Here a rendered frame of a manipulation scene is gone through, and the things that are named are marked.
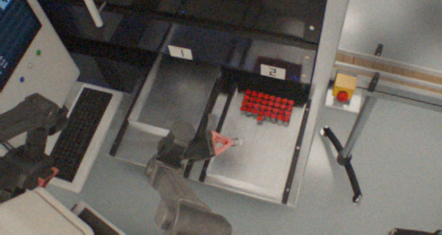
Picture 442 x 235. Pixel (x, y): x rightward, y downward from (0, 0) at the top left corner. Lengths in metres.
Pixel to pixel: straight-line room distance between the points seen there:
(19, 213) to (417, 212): 2.01
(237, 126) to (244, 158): 0.13
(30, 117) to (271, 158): 0.80
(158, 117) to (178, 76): 0.19
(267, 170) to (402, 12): 2.05
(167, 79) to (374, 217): 1.36
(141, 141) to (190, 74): 0.33
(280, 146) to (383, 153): 1.16
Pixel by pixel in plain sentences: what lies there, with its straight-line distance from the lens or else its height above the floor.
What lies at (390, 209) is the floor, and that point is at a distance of 2.40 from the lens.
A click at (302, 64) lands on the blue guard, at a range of 1.37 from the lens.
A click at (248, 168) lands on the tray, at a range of 1.42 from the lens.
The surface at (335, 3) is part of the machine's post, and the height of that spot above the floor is 1.40.
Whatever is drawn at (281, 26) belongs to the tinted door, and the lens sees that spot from 1.26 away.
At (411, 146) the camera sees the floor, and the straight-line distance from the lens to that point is 2.59.
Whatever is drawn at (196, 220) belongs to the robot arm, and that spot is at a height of 1.61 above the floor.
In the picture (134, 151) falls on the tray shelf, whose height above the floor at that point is 0.88.
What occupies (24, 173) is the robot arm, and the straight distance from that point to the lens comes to 1.15.
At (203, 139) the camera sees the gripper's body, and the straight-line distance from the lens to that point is 1.06.
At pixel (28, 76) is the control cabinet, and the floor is 1.09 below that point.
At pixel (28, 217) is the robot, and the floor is 1.37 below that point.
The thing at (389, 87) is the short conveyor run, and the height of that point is 0.93.
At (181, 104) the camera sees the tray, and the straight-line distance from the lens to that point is 1.55.
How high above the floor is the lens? 2.20
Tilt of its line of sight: 60 degrees down
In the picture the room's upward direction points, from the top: 8 degrees counter-clockwise
